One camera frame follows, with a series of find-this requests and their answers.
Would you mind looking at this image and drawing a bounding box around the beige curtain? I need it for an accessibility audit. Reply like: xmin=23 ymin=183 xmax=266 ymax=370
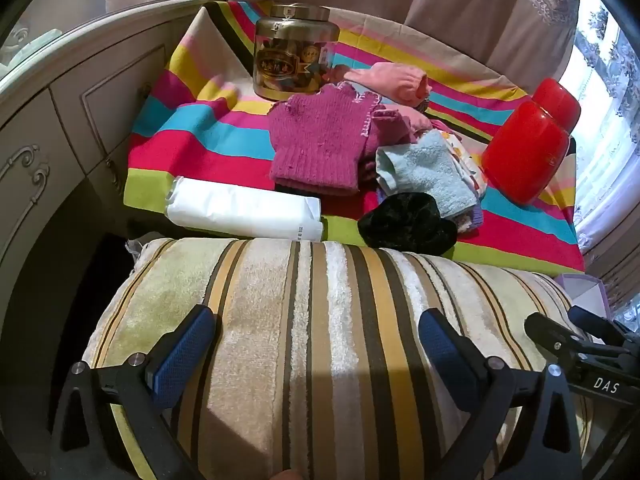
xmin=105 ymin=0 xmax=581 ymax=78

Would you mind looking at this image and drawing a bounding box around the purple sock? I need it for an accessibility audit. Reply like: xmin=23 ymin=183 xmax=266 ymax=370
xmin=452 ymin=205 xmax=486 ymax=233

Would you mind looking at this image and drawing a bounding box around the light blue terry sock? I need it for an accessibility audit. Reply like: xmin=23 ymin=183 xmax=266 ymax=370
xmin=375 ymin=132 xmax=481 ymax=221

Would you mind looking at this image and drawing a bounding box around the black velvet scrunchie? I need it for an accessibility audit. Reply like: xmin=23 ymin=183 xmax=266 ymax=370
xmin=357 ymin=192 xmax=458 ymax=253

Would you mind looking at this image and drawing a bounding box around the pink sock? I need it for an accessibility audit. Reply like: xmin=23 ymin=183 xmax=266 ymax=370
xmin=342 ymin=62 xmax=433 ymax=106

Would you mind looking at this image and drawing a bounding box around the red thermos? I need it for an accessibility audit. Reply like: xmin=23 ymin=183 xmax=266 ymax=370
xmin=480 ymin=77 xmax=582 ymax=206

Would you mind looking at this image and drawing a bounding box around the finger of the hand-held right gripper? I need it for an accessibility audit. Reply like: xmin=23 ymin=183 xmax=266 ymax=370
xmin=568 ymin=306 xmax=640 ymax=351
xmin=524 ymin=312 xmax=591 ymax=358

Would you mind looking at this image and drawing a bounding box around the colourful striped cloth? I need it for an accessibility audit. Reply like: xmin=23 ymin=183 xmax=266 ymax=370
xmin=122 ymin=0 xmax=586 ymax=273

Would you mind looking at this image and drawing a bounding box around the white carved dresser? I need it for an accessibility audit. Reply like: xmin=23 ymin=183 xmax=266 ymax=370
xmin=0 ymin=0 xmax=211 ymax=311

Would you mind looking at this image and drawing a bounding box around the white plastic bag roll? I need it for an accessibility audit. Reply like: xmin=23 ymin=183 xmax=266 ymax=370
xmin=165 ymin=176 xmax=323 ymax=242

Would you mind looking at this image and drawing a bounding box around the white fruit print pouch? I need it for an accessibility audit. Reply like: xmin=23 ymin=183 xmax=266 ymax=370
xmin=440 ymin=130 xmax=488 ymax=196

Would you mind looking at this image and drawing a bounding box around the magenta knitted glove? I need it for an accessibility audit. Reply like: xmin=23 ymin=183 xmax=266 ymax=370
xmin=268 ymin=82 xmax=383 ymax=196
xmin=357 ymin=107 xmax=416 ymax=183

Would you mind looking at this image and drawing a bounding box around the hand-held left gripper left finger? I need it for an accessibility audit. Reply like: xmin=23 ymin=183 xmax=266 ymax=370
xmin=50 ymin=304 xmax=218 ymax=480

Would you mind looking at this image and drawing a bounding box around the beige striped plush cushion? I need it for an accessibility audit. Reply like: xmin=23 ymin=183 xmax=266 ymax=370
xmin=82 ymin=237 xmax=596 ymax=480

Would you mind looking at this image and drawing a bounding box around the white lace curtain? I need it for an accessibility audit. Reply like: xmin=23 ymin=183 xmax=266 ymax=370
xmin=555 ymin=0 xmax=640 ymax=321

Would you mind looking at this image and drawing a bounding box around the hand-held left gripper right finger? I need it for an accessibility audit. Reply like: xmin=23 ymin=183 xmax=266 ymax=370
xmin=418 ymin=308 xmax=583 ymax=480

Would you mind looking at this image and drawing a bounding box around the glass jar with gold lid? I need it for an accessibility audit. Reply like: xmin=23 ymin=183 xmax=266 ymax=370
xmin=252 ymin=4 xmax=341 ymax=101

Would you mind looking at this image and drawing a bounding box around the purple cardboard box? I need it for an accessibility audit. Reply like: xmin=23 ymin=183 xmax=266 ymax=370
xmin=554 ymin=272 xmax=613 ymax=321

